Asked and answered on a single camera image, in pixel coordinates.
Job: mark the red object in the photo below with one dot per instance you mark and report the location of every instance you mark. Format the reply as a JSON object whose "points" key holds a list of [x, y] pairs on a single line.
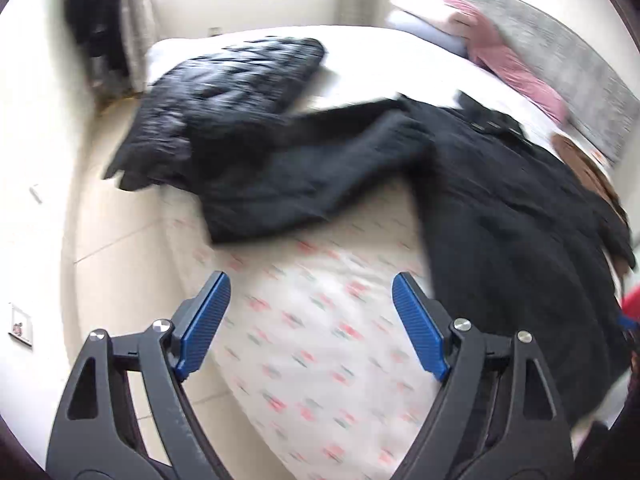
{"points": [[631, 307]]}

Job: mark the brown garment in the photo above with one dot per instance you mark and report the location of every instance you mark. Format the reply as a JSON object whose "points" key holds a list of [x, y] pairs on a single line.
{"points": [[587, 175]]}

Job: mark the black shiny puffer jacket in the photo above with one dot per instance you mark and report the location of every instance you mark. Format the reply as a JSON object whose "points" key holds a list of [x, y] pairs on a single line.
{"points": [[225, 85]]}

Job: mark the bed with floral printed sheet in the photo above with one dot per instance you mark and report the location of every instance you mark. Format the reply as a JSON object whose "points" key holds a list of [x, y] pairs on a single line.
{"points": [[325, 340]]}

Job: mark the white wall socket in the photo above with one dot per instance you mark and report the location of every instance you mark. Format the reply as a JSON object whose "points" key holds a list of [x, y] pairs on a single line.
{"points": [[20, 327]]}

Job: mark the dark hanging clothes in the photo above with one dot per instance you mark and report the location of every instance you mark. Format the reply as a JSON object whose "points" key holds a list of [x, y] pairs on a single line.
{"points": [[97, 15]]}

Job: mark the black long coat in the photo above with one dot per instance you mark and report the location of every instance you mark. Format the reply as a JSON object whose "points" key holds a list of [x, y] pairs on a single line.
{"points": [[500, 220]]}

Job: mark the sheer white curtain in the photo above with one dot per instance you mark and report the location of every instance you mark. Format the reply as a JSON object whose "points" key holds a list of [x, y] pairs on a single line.
{"points": [[140, 20]]}

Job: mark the white pillow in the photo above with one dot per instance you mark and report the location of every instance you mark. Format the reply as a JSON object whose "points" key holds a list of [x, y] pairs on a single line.
{"points": [[420, 20]]}

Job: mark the dark cloth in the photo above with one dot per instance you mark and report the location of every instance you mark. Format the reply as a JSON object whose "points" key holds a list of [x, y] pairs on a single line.
{"points": [[597, 447]]}

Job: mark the grey upholstered headboard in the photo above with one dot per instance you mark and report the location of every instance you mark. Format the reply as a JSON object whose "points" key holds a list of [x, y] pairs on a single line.
{"points": [[560, 55]]}

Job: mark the pink pillow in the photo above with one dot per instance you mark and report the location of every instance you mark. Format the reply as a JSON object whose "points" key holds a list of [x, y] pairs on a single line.
{"points": [[505, 60]]}

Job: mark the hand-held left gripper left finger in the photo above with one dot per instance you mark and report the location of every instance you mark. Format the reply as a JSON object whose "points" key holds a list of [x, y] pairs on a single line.
{"points": [[205, 325]]}

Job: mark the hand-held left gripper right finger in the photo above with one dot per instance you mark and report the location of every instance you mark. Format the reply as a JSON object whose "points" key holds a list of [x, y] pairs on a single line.
{"points": [[417, 330]]}

